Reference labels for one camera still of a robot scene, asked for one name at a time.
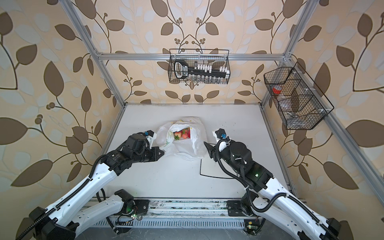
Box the fake fruits in bag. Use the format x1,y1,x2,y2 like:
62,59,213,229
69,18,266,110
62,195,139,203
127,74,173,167
173,127,191,140

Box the black wire basket right wall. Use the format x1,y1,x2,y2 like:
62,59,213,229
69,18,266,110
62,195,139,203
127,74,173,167
264,62,334,130

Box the black wire basket wall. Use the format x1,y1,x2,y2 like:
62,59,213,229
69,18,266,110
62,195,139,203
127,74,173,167
168,48,231,85
264,62,334,130

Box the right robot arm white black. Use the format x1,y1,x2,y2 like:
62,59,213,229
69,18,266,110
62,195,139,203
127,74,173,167
204,129,341,240

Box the black outlined white mat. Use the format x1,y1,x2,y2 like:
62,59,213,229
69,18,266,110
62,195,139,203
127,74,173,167
200,158,232,179

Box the black wire basket back wall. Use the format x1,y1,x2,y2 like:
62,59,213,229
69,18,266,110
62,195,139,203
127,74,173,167
168,48,231,85

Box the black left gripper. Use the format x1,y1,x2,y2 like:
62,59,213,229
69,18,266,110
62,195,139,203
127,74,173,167
131,145,166,164

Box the white plastic bag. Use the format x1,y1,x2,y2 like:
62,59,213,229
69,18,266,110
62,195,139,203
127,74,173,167
156,117,207,161

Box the black socket tool set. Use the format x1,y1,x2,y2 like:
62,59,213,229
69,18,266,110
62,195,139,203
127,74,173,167
173,60,231,80

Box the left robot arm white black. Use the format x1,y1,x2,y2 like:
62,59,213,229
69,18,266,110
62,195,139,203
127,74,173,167
16,131,165,240

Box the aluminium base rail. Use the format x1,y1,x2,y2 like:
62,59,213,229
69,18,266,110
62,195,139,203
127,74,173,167
94,198,263,230

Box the aluminium corner post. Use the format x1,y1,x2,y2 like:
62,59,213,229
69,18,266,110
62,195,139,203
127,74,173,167
259,0,319,107

